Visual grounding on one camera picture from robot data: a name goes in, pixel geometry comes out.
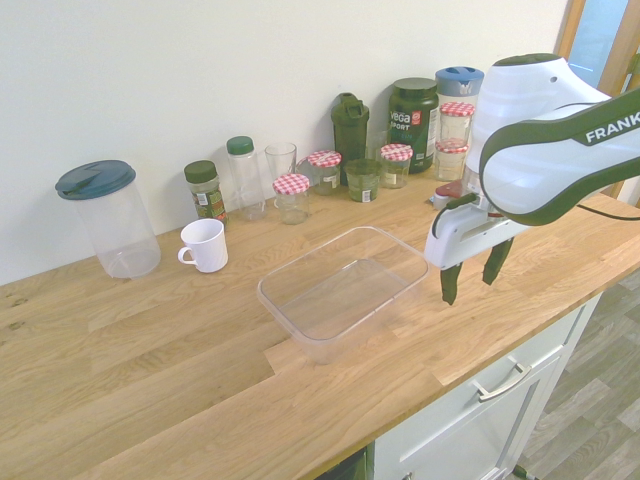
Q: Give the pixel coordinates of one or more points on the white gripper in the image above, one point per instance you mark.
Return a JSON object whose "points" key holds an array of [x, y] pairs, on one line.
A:
{"points": [[450, 240]]}

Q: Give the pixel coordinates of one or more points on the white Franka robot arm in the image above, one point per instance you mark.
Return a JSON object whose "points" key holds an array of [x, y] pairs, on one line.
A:
{"points": [[530, 165]]}

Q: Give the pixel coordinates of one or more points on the clear rectangular plastic container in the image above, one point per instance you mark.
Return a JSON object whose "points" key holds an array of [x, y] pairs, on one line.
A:
{"points": [[345, 295]]}

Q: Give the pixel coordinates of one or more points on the dark Vega protein powder tub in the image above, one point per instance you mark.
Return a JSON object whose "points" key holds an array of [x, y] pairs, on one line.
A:
{"points": [[412, 125]]}

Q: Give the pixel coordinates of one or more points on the glass jar red checkered lid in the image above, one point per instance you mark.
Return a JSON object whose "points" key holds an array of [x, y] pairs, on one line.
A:
{"points": [[455, 122], [396, 165], [450, 162], [325, 172], [291, 197]]}

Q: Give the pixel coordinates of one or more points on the dark green shaker bottle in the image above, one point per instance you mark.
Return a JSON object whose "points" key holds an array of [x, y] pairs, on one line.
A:
{"points": [[350, 135]]}

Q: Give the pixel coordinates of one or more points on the large translucent canister blue lid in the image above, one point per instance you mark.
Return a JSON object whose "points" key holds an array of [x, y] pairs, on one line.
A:
{"points": [[457, 82]]}

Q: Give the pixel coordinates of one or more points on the tall clear drinking glass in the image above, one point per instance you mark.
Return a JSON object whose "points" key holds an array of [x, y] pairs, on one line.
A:
{"points": [[281, 157]]}

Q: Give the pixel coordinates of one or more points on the clear bottle with green cap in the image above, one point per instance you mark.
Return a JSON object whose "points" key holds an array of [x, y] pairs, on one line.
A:
{"points": [[245, 180]]}

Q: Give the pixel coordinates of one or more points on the white ceramic mug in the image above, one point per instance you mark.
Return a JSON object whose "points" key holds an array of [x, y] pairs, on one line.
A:
{"points": [[207, 247]]}

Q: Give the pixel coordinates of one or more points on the spice jar with dark lid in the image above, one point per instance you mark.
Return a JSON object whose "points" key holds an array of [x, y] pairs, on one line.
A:
{"points": [[205, 192]]}

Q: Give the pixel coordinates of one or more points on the clear pitcher with blue lid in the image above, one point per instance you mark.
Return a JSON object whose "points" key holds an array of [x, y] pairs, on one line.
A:
{"points": [[120, 225]]}

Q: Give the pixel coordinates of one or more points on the wooden door frame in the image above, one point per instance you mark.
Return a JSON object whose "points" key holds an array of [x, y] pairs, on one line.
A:
{"points": [[575, 15]]}

